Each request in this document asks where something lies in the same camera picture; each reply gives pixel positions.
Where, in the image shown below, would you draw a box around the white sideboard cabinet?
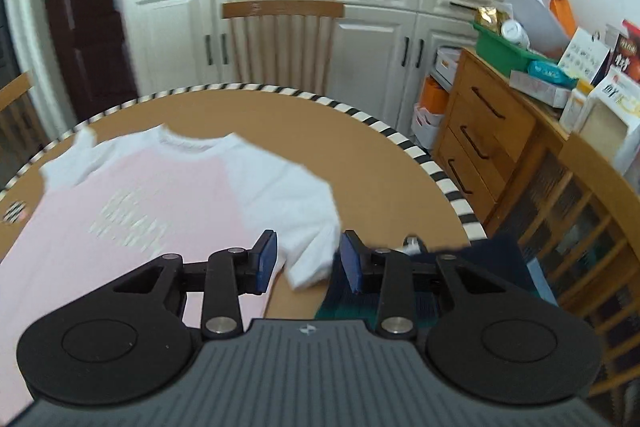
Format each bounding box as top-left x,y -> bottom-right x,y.
116,0 -> 507,108

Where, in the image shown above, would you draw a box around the wooden chair with slatted back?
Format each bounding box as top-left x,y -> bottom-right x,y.
0,71 -> 47,150
492,132 -> 640,400

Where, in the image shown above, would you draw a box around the white paper bag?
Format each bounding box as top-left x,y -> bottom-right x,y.
514,0 -> 580,54

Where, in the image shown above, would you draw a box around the wooden chair with white slats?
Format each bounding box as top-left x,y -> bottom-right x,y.
222,0 -> 347,94

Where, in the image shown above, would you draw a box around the white framed glass cabinet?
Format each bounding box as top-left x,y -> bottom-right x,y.
0,0 -> 76,142

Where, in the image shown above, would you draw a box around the dark folded clothes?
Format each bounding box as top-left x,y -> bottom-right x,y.
314,233 -> 540,329

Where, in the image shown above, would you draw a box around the white and pink flat box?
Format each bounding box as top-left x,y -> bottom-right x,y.
509,70 -> 574,108

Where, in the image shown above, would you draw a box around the white round bottle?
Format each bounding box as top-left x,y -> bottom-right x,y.
500,19 -> 531,50

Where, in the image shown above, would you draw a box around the checkered round sticker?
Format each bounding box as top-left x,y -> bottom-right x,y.
3,201 -> 29,225

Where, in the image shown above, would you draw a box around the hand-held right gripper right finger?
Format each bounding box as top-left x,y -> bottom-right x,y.
339,230 -> 504,341

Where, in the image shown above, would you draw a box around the dark red box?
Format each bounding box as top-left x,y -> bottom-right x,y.
597,19 -> 640,84

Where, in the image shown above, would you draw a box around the gold packet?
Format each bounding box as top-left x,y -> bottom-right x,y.
474,6 -> 512,34

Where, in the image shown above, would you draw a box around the pink and white t-shirt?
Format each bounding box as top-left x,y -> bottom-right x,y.
0,124 -> 344,414

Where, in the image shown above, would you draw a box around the white box with window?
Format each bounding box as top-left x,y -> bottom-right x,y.
559,72 -> 640,176

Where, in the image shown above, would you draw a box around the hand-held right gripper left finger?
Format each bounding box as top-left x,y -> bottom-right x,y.
114,229 -> 279,341

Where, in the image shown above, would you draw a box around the dark brown door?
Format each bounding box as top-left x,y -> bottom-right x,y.
39,0 -> 140,108

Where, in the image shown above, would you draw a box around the orange box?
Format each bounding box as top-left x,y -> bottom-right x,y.
420,77 -> 451,116

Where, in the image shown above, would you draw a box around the teal wipes pack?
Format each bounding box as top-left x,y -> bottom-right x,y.
527,60 -> 582,89

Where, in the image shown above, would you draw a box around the white printed card box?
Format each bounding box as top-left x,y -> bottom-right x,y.
557,27 -> 612,84

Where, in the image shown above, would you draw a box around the wooden chest of drawers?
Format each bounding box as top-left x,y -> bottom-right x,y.
433,47 -> 573,235

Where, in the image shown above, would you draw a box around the green plastic bin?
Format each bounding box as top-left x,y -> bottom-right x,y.
472,21 -> 557,78

